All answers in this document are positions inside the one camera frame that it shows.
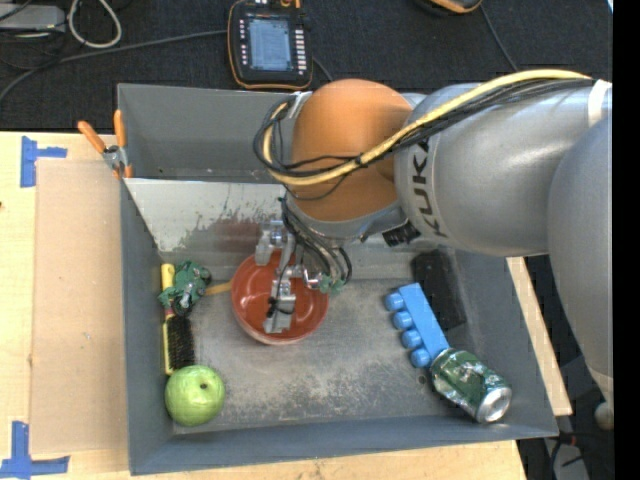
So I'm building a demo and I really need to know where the red bowl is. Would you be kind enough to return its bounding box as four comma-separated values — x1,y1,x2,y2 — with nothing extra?
230,251,331,346

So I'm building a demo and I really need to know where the blue toy brick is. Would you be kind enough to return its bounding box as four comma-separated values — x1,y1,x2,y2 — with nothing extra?
383,282,451,369

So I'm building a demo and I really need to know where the black block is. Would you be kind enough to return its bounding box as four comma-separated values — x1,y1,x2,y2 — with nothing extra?
410,249,468,333

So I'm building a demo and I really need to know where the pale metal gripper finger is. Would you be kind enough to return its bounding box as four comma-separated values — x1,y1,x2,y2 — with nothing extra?
279,278,298,332
262,280,283,334

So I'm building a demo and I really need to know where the crushed green drink can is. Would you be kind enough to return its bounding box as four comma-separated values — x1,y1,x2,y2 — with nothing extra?
428,347,514,425

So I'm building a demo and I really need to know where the grey metal bin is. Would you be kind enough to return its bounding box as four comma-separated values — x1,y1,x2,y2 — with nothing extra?
115,82,560,477

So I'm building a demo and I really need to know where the yellow brush with black bristles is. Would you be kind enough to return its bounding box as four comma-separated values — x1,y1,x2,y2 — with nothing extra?
159,262,197,376

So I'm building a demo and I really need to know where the green apple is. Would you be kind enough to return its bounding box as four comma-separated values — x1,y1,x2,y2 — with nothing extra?
164,364,227,428

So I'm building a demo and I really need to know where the brown cardboard board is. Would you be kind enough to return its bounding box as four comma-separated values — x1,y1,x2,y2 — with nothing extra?
28,157,129,457

